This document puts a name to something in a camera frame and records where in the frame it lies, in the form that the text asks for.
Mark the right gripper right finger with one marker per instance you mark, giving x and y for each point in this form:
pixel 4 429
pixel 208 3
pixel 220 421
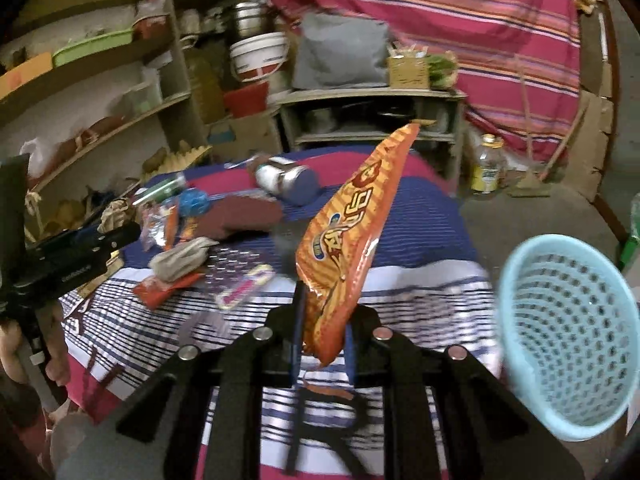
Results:
pixel 445 415

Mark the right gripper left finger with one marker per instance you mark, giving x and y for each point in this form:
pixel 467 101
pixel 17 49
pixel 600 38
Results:
pixel 203 409

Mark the red foil snack bag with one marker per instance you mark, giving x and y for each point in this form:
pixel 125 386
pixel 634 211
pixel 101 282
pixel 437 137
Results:
pixel 152 292

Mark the clear cartoon snack wrapper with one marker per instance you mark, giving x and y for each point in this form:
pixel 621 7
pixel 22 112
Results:
pixel 159 225

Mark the maroon scouring pad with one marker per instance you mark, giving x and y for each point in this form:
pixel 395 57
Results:
pixel 234 214

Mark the orange snack bag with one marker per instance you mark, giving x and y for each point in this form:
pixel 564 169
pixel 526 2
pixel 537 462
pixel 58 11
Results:
pixel 337 250

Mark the black ribbed paper cup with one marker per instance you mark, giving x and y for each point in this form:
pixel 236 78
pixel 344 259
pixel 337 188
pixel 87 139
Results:
pixel 286 237

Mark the blue plastic bag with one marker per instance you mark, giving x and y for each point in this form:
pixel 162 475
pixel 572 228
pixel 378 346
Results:
pixel 193 202

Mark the small crumpled brown paper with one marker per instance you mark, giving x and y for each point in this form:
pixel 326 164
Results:
pixel 115 215

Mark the purple blister pack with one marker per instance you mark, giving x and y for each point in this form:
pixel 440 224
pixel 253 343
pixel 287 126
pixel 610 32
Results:
pixel 235 276

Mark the striped plaid tablecloth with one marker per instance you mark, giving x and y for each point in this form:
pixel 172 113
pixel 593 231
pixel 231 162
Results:
pixel 341 371

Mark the beige folded cloth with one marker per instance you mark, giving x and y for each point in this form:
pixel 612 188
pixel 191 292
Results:
pixel 183 259

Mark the light blue plastic basket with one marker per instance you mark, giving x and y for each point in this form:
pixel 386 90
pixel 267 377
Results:
pixel 569 329

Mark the jar with green label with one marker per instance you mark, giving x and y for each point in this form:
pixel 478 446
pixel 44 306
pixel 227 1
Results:
pixel 161 191

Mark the egg carton tray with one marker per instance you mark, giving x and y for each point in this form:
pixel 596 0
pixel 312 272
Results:
pixel 166 162

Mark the jar with brown contents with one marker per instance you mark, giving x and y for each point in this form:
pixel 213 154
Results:
pixel 290 181

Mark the green plastic tray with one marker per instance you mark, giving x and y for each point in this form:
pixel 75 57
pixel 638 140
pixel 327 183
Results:
pixel 92 45

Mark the green bag bin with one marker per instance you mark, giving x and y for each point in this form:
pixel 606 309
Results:
pixel 632 242

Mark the cardboard box under bucket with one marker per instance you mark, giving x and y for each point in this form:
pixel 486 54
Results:
pixel 236 139

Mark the yellow label oil jug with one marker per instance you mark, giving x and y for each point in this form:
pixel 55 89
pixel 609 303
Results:
pixel 488 165

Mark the red plastic basin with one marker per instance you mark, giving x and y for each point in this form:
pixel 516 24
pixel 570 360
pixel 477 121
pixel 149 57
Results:
pixel 247 101

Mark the grey low shelf unit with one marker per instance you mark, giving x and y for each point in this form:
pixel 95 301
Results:
pixel 365 116

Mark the white plastic bucket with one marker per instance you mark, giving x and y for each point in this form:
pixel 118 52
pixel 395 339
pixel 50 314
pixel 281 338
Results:
pixel 257 57

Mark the steel pot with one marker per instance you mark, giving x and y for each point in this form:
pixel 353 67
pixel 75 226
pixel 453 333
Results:
pixel 250 19

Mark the grey cushion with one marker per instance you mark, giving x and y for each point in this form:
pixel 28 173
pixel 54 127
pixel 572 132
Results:
pixel 337 51

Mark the yellow utensil holder box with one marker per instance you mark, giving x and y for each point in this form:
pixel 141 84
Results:
pixel 408 68

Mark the red striped hanging cloth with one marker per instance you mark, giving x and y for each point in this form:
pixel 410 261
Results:
pixel 518 59

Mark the wooden wall shelf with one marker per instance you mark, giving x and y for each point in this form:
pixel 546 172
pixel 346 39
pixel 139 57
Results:
pixel 88 126

